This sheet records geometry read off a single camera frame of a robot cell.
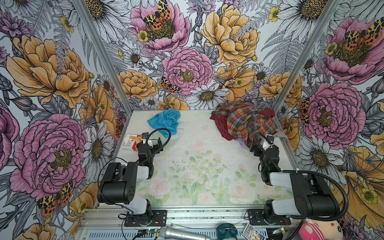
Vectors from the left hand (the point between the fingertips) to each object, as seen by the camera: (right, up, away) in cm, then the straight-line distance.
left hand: (152, 142), depth 94 cm
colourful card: (+52, -38, -25) cm, 69 cm away
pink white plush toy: (+81, -35, -28) cm, 93 cm away
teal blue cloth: (+7, +15, +14) cm, 22 cm away
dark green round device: (+40, -33, -30) cm, 60 cm away
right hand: (+66, -1, -3) cm, 66 cm away
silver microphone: (+14, -37, -27) cm, 48 cm away
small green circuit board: (+65, -39, -23) cm, 79 cm away
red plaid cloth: (+58, +13, +2) cm, 59 cm away
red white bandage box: (-16, -1, +3) cm, 16 cm away
